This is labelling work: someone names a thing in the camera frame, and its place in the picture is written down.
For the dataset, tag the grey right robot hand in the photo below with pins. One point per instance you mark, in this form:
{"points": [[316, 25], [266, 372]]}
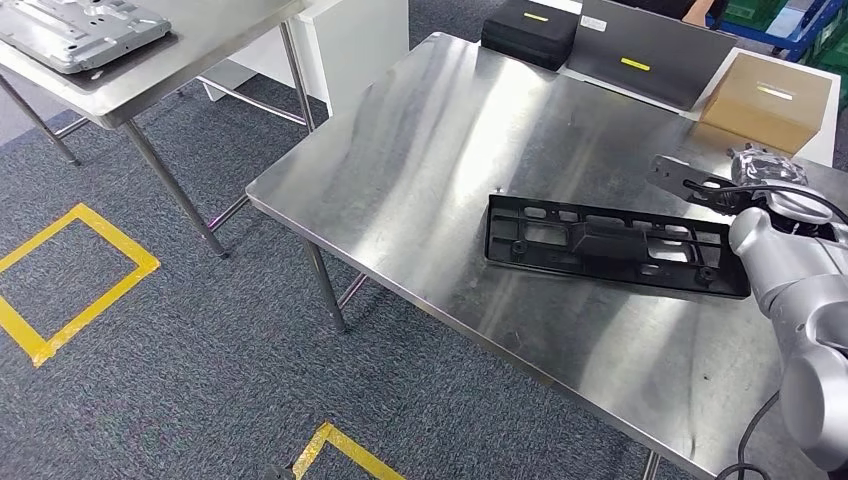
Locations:
{"points": [[772, 166]]}

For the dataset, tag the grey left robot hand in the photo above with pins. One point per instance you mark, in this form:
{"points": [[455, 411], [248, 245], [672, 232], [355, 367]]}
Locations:
{"points": [[279, 474]]}

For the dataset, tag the long black plastic part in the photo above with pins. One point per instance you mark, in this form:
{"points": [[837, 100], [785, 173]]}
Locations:
{"points": [[609, 245]]}

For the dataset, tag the blue metal shelf rack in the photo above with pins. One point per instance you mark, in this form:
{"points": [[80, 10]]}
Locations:
{"points": [[795, 40]]}

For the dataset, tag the stainless steel workbench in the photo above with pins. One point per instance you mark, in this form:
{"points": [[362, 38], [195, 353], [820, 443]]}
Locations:
{"points": [[430, 166]]}

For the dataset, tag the tan cardboard box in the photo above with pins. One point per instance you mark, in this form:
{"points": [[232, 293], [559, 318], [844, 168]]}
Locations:
{"points": [[762, 106]]}

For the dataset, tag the yellow floor tape square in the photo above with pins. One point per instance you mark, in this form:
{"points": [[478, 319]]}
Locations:
{"points": [[351, 450], [40, 348]]}

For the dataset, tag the green plastic crate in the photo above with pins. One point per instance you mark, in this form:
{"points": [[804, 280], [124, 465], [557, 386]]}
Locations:
{"points": [[748, 10], [831, 60]]}

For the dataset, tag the grey panel with yellow label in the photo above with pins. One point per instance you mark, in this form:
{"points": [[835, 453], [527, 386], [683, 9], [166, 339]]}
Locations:
{"points": [[656, 46]]}

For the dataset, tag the black box with yellow label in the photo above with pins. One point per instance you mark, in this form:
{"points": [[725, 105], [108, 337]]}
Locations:
{"points": [[530, 33]]}

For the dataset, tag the white cabinet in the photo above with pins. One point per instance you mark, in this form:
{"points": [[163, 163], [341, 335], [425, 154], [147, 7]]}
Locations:
{"points": [[358, 53]]}

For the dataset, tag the stainless steel table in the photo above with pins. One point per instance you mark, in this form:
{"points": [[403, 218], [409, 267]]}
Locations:
{"points": [[166, 60]]}

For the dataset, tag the grey metal plate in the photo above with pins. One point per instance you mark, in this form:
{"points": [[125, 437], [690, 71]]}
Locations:
{"points": [[73, 33]]}

